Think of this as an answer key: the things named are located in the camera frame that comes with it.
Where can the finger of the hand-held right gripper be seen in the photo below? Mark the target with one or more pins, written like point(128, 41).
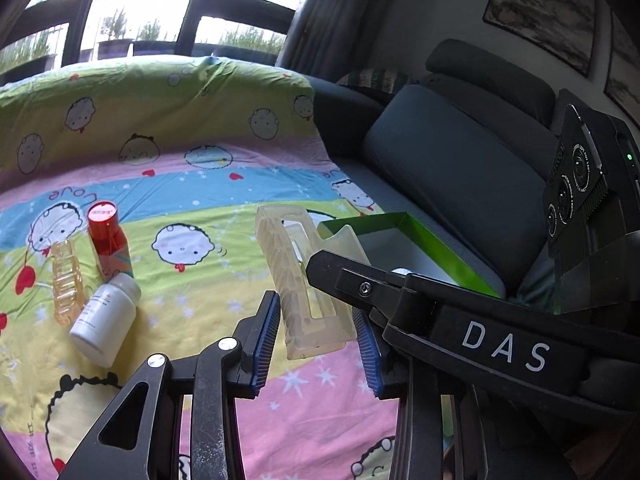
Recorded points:
point(360, 285)

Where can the cartoon printed blanket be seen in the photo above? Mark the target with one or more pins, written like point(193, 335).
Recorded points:
point(200, 185)

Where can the small white bottle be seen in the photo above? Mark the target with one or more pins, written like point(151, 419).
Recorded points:
point(100, 325)

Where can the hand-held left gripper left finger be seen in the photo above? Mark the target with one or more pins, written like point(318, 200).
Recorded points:
point(265, 345)

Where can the green cardboard box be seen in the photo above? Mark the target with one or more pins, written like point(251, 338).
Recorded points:
point(440, 250)

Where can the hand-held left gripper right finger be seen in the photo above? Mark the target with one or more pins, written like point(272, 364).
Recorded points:
point(369, 355)

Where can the small orange hair clip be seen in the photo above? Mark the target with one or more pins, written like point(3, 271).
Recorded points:
point(67, 290)

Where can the black frame window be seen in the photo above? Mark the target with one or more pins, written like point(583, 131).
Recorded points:
point(140, 0)

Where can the dark grey headrest pillow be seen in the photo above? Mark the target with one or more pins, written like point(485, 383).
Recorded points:
point(490, 75)

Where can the dark grey sofa cushion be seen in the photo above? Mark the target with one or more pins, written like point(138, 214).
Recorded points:
point(450, 160)

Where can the large clear hair clip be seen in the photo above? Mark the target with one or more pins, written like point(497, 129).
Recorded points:
point(295, 270)

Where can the red cap bottle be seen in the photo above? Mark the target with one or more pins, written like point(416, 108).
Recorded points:
point(107, 240)

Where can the dark curtain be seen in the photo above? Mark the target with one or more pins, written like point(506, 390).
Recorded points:
point(320, 10)

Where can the dark grey sofa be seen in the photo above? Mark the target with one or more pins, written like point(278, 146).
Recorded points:
point(345, 110)

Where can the large framed wall picture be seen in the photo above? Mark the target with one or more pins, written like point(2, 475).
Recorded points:
point(540, 10)

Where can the striped cloth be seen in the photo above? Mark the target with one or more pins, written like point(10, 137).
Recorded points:
point(380, 80)

